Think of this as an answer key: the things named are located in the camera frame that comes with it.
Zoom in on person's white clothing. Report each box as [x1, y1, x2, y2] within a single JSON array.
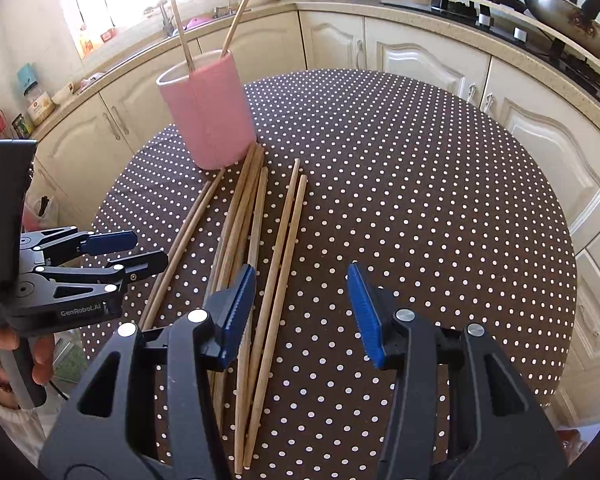
[[0, 400, 56, 466]]

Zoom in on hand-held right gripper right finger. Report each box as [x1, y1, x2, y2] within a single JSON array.
[[346, 261, 568, 480]]

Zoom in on beige stone countertop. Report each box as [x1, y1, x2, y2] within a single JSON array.
[[27, 0, 600, 133]]

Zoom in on steel wok black handle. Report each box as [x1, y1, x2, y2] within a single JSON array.
[[521, 0, 600, 61]]

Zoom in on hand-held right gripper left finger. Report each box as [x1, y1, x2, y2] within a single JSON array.
[[37, 262, 258, 480]]

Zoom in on orange bottle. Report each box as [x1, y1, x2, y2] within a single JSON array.
[[77, 25, 97, 58]]

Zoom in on white dish rag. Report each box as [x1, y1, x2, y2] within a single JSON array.
[[75, 72, 106, 92]]

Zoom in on person's left hand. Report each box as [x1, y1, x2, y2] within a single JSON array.
[[0, 331, 57, 397]]

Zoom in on glass jar yellow label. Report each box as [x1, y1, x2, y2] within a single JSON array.
[[26, 91, 56, 127]]

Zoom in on pink chopstick holder cup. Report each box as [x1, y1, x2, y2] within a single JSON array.
[[156, 50, 257, 171]]

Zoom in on small dark jar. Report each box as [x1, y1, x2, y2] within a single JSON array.
[[11, 114, 36, 140]]

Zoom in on cream kitchen base cabinets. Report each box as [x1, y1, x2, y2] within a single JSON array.
[[30, 7, 600, 441]]

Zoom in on teal container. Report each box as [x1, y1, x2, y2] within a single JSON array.
[[16, 63, 40, 95]]

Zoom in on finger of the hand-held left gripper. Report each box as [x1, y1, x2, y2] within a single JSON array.
[[22, 226, 139, 265], [32, 251, 170, 296]]

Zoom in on brown polka dot tablecloth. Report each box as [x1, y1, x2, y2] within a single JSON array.
[[77, 69, 578, 480]]

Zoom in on chrome sink faucet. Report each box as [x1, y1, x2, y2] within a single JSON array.
[[157, 0, 178, 38]]

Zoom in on black glass gas stove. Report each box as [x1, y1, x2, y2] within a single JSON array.
[[395, 0, 600, 121]]

